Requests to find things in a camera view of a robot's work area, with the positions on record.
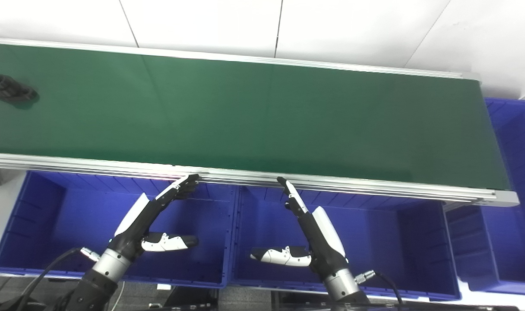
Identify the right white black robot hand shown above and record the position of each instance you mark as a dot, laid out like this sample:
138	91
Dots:
323	246

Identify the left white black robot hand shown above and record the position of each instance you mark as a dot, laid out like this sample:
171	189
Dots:
135	229

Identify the black flanged machine part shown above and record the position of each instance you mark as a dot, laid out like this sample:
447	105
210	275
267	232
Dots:
10	90

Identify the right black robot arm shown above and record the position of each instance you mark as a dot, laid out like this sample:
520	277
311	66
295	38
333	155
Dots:
342	285

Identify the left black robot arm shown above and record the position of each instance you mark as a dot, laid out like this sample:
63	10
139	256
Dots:
98	280

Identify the blue plastic bin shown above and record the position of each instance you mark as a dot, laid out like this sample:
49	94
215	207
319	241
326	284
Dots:
72	229
513	242
383	246

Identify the green conveyor belt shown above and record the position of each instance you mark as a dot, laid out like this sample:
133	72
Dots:
245	116
331	185

